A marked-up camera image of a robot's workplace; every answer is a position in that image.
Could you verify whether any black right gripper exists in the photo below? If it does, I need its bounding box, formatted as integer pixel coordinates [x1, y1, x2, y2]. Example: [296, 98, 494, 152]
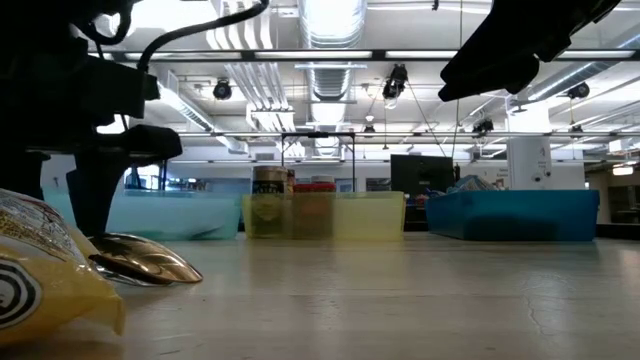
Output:
[438, 0, 621, 103]

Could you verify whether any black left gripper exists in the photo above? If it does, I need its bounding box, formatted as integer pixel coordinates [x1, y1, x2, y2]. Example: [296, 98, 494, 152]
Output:
[0, 54, 161, 237]

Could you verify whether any smoked paprika tin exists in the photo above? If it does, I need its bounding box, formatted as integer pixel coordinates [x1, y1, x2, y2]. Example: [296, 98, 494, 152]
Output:
[292, 182, 338, 239]

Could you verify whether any white round pillar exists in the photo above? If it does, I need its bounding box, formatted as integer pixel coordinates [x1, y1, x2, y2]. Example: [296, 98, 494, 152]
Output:
[506, 102, 554, 190]

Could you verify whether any black overhead crossbar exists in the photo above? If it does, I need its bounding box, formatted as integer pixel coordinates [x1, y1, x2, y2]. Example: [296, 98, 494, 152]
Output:
[87, 48, 640, 63]

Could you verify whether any green translucent plastic bin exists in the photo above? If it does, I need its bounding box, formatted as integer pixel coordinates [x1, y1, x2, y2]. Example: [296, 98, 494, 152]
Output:
[42, 187, 245, 242]

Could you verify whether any black monitor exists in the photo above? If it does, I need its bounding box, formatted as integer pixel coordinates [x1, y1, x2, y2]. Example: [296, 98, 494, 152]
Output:
[390, 153, 457, 197]

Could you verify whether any blue plastic bin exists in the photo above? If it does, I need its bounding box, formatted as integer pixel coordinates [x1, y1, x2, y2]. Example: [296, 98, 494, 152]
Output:
[425, 188, 601, 243]

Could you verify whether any yellow translucent plastic bin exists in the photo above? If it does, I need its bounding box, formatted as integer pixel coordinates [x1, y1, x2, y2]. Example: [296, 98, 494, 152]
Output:
[242, 190, 406, 242]

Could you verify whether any jar with brown lid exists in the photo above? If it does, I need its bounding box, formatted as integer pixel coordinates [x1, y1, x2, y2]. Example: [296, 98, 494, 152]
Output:
[251, 165, 297, 237]

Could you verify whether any silver ventilation duct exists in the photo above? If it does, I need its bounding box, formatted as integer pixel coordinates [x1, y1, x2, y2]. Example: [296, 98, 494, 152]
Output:
[299, 0, 369, 104]

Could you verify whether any black metal frame stand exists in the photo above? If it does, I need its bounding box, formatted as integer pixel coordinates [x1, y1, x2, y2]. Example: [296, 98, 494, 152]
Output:
[279, 131, 357, 194]

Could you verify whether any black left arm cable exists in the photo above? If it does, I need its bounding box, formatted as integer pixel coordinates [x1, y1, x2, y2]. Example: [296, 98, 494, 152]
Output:
[137, 0, 271, 71]

